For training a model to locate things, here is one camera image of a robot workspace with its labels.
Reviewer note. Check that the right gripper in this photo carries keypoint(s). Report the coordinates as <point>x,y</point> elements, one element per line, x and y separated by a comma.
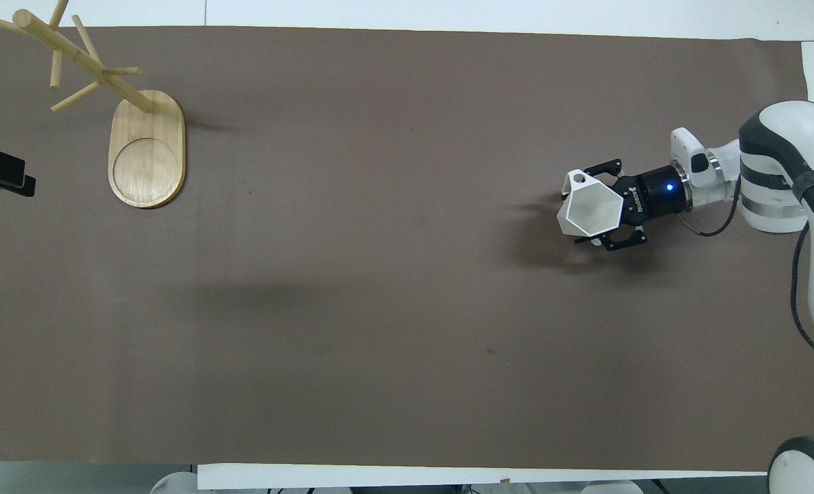
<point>653,195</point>

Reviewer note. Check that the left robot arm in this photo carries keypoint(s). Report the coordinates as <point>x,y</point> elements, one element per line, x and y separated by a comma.
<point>173,484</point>

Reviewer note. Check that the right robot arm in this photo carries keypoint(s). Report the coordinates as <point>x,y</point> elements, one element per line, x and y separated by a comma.
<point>784,137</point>

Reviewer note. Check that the white faceted cup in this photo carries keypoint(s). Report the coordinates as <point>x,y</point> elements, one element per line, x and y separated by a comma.
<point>588,209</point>

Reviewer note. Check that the wooden cup rack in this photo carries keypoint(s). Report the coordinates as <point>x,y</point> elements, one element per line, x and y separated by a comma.
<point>147,154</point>

